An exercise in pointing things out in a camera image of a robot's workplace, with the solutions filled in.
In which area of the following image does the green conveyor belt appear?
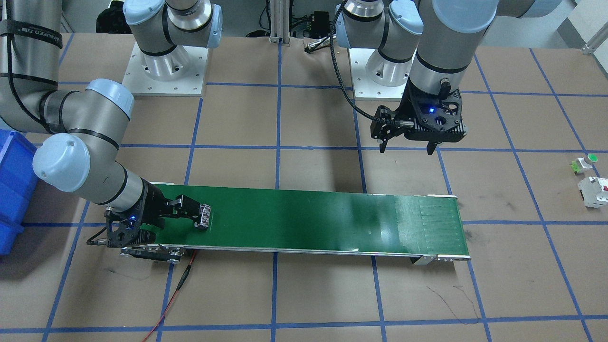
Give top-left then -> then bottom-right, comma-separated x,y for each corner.
120,181 -> 471,265

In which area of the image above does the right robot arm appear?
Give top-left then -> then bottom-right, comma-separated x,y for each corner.
1,0 -> 222,247

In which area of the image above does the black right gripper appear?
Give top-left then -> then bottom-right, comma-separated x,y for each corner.
104,183 -> 210,247

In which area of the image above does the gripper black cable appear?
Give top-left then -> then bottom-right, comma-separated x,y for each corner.
86,227 -> 109,247
330,2 -> 409,128

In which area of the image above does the blue plastic bin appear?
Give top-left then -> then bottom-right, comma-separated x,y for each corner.
0,130 -> 38,255

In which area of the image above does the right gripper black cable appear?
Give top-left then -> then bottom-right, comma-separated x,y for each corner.
86,227 -> 109,247

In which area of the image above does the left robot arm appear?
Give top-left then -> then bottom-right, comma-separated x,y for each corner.
330,0 -> 560,154

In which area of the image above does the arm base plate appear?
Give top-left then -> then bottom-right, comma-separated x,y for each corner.
122,43 -> 209,97
349,48 -> 413,101

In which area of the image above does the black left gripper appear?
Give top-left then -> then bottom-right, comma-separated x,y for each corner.
370,79 -> 468,156

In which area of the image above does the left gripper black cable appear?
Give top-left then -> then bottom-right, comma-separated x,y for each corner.
330,2 -> 409,128

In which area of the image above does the red conveyor power wire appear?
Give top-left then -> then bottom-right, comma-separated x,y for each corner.
142,251 -> 198,342

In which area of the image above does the white circuit breaker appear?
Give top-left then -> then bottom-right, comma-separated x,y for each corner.
578,177 -> 608,208

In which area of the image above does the green push button switch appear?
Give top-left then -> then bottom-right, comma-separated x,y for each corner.
570,153 -> 599,174

